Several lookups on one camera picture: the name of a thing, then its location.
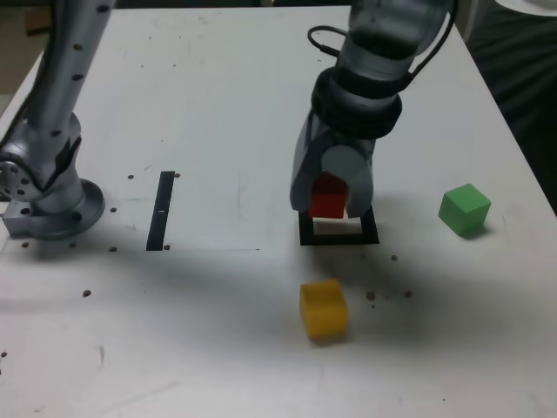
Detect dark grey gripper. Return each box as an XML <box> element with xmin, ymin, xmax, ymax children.
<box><xmin>290</xmin><ymin>115</ymin><xmax>378</xmax><ymax>218</ymax></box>

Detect red cube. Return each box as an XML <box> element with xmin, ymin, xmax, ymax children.
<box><xmin>307</xmin><ymin>172</ymin><xmax>352</xmax><ymax>219</ymax></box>

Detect yellow cube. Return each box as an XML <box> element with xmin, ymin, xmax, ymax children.
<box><xmin>299</xmin><ymin>278</ymin><xmax>350</xmax><ymax>345</ymax></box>

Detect green cube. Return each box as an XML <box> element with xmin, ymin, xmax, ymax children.
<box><xmin>438</xmin><ymin>183</ymin><xmax>492</xmax><ymax>239</ymax></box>

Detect black tape square outline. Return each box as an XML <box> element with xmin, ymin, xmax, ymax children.
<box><xmin>299</xmin><ymin>206</ymin><xmax>380</xmax><ymax>248</ymax></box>

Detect black tape strip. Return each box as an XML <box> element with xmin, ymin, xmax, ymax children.
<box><xmin>146</xmin><ymin>171</ymin><xmax>176</xmax><ymax>253</ymax></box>

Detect brown cardboard box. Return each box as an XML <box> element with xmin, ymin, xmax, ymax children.
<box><xmin>23</xmin><ymin>6</ymin><xmax>56</xmax><ymax>28</ymax></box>

